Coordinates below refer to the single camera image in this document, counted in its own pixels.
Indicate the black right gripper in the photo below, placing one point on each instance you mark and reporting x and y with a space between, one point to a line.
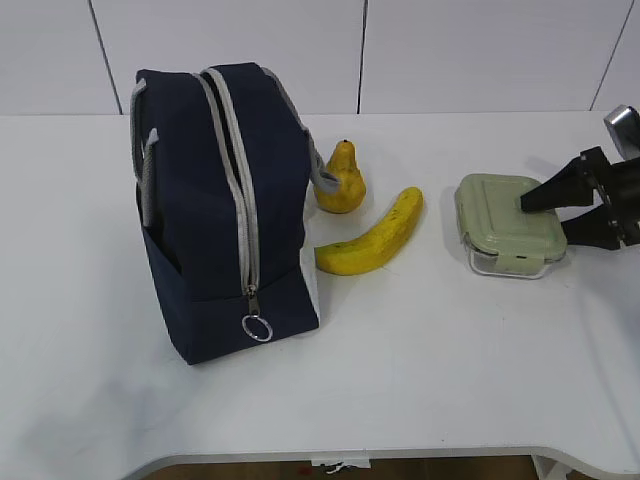
608 226

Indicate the green lidded glass container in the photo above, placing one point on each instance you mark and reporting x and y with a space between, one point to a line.
499 238

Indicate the yellow banana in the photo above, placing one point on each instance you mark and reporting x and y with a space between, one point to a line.
377 246

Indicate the yellow pear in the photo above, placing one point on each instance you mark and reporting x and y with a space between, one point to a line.
352 190

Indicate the navy blue lunch bag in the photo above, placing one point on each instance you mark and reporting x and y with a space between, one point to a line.
223 164

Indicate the white tape on table edge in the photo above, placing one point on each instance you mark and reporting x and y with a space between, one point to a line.
331 463

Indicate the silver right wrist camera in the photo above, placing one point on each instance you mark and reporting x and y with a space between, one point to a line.
623 127

